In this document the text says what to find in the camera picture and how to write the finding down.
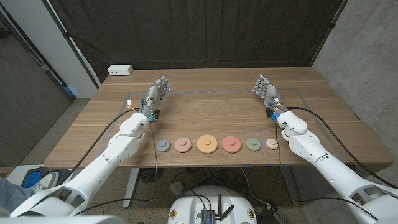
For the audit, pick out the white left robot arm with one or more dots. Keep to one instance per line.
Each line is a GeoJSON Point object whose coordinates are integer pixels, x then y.
{"type": "Point", "coordinates": [93, 168]}

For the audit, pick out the person leg in jeans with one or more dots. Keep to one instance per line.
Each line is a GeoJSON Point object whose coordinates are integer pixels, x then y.
{"type": "Point", "coordinates": [12, 194]}

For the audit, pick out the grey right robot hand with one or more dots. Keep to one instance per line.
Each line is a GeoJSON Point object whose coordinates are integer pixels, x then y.
{"type": "Point", "coordinates": [270, 93]}

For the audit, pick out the black power adapter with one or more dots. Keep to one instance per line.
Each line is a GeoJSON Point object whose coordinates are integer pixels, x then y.
{"type": "Point", "coordinates": [270, 215]}

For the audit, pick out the black backdrop stand pole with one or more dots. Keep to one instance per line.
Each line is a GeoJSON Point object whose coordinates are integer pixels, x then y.
{"type": "Point", "coordinates": [332, 25]}
{"type": "Point", "coordinates": [66, 35]}

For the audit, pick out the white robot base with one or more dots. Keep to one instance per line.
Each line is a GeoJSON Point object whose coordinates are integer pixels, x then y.
{"type": "Point", "coordinates": [186, 208]}

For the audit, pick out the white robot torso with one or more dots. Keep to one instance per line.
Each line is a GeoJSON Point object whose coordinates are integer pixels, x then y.
{"type": "Point", "coordinates": [62, 220]}

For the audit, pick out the white power strip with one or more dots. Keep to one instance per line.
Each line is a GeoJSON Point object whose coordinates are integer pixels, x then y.
{"type": "Point", "coordinates": [120, 70]}

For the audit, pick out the radio module with antennas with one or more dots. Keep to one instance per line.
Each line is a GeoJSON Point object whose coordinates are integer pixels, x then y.
{"type": "Point", "coordinates": [207, 216]}

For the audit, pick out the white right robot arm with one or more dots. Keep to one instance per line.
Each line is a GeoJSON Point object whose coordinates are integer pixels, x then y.
{"type": "Point", "coordinates": [335, 174]}

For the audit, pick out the grey round floor object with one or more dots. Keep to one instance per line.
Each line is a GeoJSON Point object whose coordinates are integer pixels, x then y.
{"type": "Point", "coordinates": [177, 188]}

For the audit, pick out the black backdrop curtain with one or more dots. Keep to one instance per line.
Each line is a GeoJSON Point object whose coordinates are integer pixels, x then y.
{"type": "Point", "coordinates": [199, 31]}

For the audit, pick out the blue foot pedal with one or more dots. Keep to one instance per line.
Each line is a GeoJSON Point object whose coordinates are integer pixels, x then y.
{"type": "Point", "coordinates": [31, 180]}

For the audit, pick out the grey white sneaker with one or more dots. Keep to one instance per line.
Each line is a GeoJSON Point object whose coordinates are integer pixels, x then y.
{"type": "Point", "coordinates": [48, 181]}

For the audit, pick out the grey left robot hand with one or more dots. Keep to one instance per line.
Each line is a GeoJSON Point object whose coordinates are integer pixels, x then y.
{"type": "Point", "coordinates": [154, 95]}

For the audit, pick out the round black fan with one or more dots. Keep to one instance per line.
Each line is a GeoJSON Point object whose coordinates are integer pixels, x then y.
{"type": "Point", "coordinates": [150, 175]}

